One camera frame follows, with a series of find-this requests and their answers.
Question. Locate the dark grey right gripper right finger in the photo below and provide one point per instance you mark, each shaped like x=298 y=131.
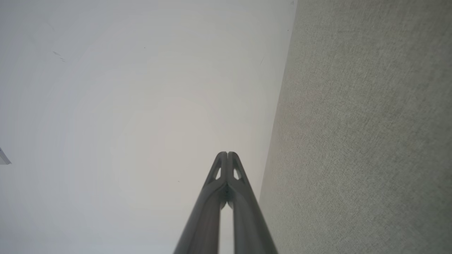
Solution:
x=250 y=225

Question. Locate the grey fabric sofa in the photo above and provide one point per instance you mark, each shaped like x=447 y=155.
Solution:
x=353 y=141

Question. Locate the small white bracket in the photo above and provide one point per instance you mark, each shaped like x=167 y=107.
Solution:
x=3 y=158

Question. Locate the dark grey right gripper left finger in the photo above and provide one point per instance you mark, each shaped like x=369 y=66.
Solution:
x=204 y=218

